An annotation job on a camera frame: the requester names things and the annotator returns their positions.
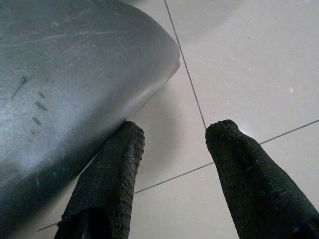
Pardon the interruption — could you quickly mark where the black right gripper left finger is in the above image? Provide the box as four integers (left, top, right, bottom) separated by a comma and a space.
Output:
53, 120, 146, 239

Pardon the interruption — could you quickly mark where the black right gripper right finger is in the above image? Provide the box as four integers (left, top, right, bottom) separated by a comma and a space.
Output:
204, 119, 319, 239

